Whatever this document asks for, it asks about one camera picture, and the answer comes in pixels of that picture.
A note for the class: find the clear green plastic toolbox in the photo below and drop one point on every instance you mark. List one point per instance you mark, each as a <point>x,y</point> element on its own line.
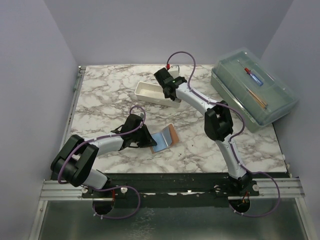
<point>230,80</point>

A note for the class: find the white rectangular tray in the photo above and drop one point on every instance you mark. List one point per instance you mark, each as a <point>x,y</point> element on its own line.
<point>153,93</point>

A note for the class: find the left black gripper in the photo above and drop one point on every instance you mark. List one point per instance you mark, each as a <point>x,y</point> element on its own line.
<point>148,140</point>

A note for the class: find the aluminium frame rail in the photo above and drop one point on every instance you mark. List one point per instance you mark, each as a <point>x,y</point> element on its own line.
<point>42,204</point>

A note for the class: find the red blue screwdriver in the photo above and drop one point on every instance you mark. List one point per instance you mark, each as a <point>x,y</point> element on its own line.
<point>251,75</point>

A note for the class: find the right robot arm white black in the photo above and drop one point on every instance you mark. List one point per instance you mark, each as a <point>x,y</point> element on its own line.
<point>218,124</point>

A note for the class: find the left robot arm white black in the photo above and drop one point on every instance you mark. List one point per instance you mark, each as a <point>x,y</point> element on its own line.
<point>75,160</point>

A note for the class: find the orange pencil tool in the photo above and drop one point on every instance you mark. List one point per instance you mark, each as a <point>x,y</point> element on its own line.
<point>258,99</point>

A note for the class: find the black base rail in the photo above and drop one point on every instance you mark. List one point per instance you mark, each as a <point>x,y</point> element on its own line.
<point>157,190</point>

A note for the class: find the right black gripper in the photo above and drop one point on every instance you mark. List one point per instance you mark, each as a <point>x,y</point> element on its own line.
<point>183,78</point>

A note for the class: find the tan leather card holder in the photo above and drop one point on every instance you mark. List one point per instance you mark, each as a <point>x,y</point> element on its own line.
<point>165,139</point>

